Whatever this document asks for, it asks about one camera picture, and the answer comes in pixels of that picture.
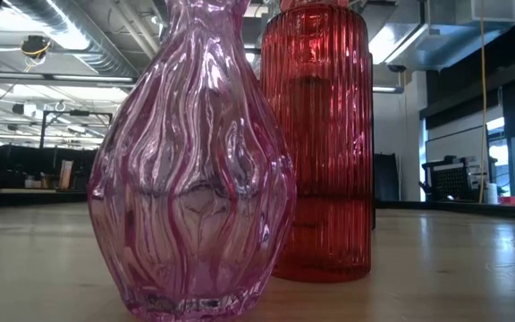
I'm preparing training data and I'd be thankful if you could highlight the pink wavy glass vase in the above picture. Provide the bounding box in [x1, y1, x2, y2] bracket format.
[86, 0, 298, 322]

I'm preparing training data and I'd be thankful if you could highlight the red tall ribbed vase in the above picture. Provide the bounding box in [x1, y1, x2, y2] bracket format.
[259, 0, 375, 284]

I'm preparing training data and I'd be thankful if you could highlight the black upright panel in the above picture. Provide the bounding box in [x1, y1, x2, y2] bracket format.
[373, 153, 401, 203]

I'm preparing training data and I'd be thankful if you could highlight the ceiling tube lamp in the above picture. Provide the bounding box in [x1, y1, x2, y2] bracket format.
[371, 84, 405, 94]

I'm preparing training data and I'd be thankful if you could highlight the dark office partition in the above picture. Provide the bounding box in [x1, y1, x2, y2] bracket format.
[0, 143, 98, 192]

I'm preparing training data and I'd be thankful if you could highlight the white paper roll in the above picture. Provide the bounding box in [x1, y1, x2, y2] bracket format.
[485, 182, 500, 206]

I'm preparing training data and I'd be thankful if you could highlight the grey rectangular air duct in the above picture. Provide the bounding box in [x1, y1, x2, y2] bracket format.
[367, 0, 515, 73]

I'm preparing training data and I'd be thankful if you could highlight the silver round ventilation duct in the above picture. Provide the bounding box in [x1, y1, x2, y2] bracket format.
[2, 0, 163, 81]

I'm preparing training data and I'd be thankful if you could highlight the black yellow ceiling cord reel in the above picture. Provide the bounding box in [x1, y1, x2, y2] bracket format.
[19, 34, 53, 61]

